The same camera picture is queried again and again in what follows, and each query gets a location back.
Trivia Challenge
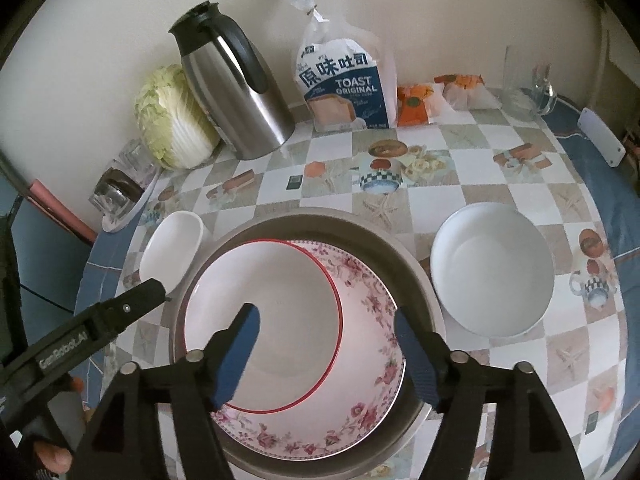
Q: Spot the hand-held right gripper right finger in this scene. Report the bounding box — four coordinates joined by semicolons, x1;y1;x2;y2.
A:
392;307;586;480

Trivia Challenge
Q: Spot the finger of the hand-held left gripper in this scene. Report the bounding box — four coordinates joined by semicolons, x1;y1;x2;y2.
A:
4;278;168;392

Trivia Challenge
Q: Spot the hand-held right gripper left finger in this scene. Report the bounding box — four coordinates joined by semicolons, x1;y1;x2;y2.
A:
67;302;262;480

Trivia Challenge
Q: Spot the floral plate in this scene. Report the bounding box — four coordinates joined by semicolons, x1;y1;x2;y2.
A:
182;240;407;461

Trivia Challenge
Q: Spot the strawberry print bowl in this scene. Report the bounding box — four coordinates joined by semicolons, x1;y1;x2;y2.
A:
184;239;345;415

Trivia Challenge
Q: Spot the small white bowl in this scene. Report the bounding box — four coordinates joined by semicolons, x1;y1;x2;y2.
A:
138;211;211;296

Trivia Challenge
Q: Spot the stainless steel basin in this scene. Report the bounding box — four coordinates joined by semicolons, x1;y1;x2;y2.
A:
170;212;447;478

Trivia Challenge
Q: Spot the person's left hand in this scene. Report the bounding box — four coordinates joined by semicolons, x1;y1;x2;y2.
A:
32;442;76;476

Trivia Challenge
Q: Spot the dark upright panel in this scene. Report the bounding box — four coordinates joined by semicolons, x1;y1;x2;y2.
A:
0;170;26;361

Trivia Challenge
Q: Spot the large white bowl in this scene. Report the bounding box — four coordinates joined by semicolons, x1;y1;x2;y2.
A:
430;202;555;337

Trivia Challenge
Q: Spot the pink padded bar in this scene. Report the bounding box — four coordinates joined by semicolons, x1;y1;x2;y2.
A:
27;180;98;246

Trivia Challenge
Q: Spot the empty glass jar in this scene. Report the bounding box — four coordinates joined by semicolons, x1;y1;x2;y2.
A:
112;140;161;186

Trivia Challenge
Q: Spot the checkered printed tablecloth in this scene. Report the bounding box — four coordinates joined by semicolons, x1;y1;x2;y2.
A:
75;87;640;480

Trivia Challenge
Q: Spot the napa cabbage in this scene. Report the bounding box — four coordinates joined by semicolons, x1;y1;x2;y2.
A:
133;64;221;171

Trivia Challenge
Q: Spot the stainless steel thermos jug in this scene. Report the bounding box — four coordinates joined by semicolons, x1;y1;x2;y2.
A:
168;2;296;161

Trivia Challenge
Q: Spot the bagged toast bread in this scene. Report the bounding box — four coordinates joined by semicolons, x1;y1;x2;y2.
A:
258;0;398;133

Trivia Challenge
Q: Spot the tall drinking glass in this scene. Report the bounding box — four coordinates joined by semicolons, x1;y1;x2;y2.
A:
501;45;540;122

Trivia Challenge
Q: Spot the clear glass mug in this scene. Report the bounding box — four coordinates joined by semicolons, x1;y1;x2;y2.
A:
530;62;559;117

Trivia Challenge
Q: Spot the thin black cable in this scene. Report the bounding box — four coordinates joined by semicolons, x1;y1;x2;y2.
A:
20;285;76;313

